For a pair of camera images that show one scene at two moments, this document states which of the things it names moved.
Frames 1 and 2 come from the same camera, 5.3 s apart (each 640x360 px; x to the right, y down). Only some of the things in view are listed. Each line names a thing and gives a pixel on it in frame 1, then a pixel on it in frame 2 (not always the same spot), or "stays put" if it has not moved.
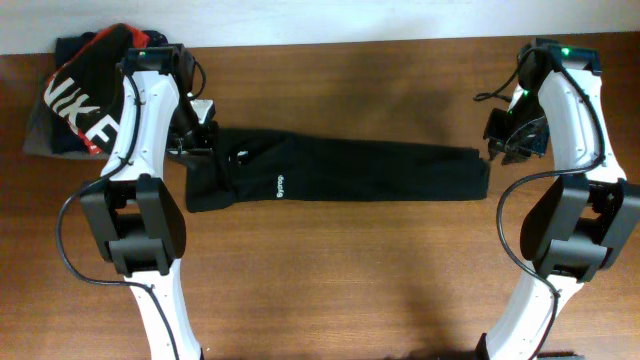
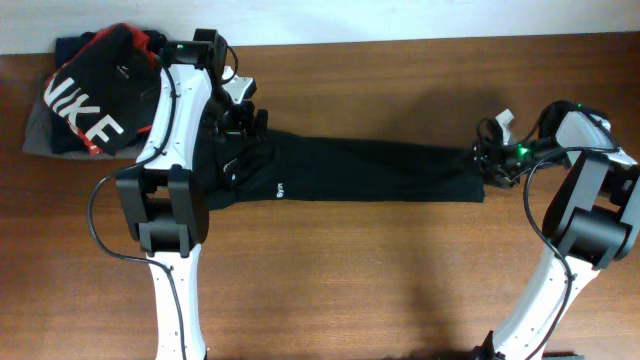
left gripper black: x=206 y=142 → x=240 y=126
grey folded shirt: x=38 y=142 stays put
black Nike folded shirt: x=86 y=90 stays put
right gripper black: x=497 y=140 → x=495 y=147
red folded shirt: x=84 y=90 stays put
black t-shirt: x=254 y=165 stays put
